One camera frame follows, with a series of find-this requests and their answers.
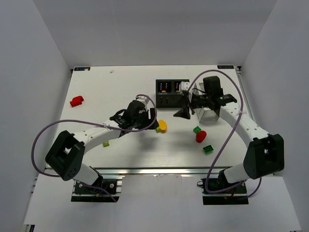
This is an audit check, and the orange rounded lego brick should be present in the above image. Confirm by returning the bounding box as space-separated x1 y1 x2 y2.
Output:
158 120 168 133

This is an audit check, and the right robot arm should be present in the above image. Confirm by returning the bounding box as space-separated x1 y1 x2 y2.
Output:
174 76 285 194

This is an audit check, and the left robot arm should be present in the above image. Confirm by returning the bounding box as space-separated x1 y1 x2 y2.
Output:
45 98 158 187

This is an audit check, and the white two-slot container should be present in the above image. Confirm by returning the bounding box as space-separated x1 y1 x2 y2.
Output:
192 82 219 125

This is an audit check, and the black two-slot container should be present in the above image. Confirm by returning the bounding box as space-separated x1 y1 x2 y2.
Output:
155 79 189 108

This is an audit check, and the dark green lego near red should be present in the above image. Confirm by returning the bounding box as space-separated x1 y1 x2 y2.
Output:
193 126 202 134

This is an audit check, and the red round lego right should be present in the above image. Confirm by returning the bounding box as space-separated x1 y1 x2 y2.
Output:
196 130 207 143

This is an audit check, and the blue table label right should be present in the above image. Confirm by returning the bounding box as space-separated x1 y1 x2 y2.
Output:
217 65 234 70

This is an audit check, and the blue table label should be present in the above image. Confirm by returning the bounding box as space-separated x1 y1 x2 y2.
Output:
217 65 234 70
74 67 90 72

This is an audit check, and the dark green lego front right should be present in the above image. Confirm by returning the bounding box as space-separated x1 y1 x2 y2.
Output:
203 145 214 154

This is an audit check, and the red arch lego brick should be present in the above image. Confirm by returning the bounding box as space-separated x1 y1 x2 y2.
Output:
70 96 84 107

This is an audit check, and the blue table label left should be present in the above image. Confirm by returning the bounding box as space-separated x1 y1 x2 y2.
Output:
74 67 90 72

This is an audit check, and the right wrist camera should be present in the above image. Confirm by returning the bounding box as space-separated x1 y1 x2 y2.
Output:
179 81 190 94

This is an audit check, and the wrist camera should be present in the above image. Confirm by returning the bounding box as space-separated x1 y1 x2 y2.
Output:
136 94 150 111
179 81 190 94

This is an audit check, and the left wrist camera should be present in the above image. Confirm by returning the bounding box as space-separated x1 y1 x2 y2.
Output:
136 94 150 111

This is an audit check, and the aluminium table front rail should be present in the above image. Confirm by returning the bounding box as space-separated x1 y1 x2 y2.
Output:
90 166 275 176

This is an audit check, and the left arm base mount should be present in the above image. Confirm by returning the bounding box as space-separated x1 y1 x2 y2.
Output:
71 175 122 203

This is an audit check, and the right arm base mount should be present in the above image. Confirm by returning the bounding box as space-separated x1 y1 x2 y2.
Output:
197 178 249 205

